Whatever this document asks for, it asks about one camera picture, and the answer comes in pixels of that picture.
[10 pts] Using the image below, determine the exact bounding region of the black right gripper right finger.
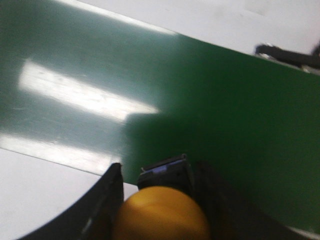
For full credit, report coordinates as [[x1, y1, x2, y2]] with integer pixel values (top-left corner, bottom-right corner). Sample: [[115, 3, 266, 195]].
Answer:
[[194, 161, 306, 240]]

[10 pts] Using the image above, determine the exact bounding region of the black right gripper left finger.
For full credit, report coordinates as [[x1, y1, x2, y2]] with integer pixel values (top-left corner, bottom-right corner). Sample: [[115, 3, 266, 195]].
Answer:
[[21, 163, 124, 240]]

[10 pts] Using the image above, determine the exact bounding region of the yellow mushroom push button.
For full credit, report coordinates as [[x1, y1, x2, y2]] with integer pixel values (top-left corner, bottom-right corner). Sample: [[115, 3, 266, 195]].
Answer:
[[111, 153, 211, 240]]

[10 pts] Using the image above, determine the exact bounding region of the green conveyor belt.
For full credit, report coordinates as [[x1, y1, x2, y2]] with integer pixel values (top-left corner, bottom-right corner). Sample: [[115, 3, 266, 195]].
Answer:
[[0, 0, 320, 233]]

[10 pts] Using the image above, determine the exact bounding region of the aluminium conveyor frame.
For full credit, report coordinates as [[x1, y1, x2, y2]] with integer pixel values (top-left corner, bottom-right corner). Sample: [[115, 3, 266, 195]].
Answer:
[[254, 43, 320, 76]]

